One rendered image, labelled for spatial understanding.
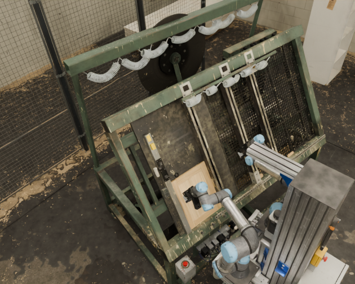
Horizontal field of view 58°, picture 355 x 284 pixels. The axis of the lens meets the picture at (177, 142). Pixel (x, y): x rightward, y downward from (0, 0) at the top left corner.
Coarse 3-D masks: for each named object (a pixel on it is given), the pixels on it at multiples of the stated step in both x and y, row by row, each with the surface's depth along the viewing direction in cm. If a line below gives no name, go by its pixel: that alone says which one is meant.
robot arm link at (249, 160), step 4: (248, 156) 247; (248, 160) 245; (252, 160) 245; (256, 160) 242; (248, 164) 247; (252, 164) 247; (256, 164) 242; (260, 164) 239; (260, 168) 240; (264, 168) 236; (268, 168) 233; (272, 168) 231; (268, 172) 234; (272, 172) 230; (276, 172) 228; (276, 176) 228; (280, 176) 225; (280, 180) 224; (284, 180) 221; (284, 184) 223
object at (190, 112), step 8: (184, 96) 256; (192, 96) 259; (200, 96) 248; (184, 104) 264; (192, 112) 267; (192, 120) 266; (192, 128) 272; (200, 128) 270; (200, 136) 271; (200, 144) 274; (208, 152) 277; (208, 160) 278; (208, 168) 282; (216, 168) 283; (216, 176) 286; (216, 184) 285
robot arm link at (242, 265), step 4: (248, 256) 223; (240, 260) 220; (244, 260) 220; (248, 260) 222; (236, 264) 221; (240, 264) 221; (244, 264) 222; (236, 268) 221; (240, 268) 223; (244, 268) 226
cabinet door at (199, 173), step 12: (192, 168) 276; (204, 168) 282; (180, 180) 271; (192, 180) 278; (204, 180) 284; (180, 192) 272; (180, 204) 273; (192, 204) 280; (216, 204) 293; (192, 216) 281; (204, 216) 287; (192, 228) 282
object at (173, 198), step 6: (144, 138) 251; (150, 150) 253; (156, 150) 255; (156, 156) 255; (156, 162) 256; (162, 180) 264; (168, 180) 263; (168, 186) 263; (168, 192) 265; (174, 192) 267; (174, 198) 267; (174, 204) 268; (180, 210) 271; (180, 216) 272; (180, 222) 277; (186, 222) 275; (186, 228) 276
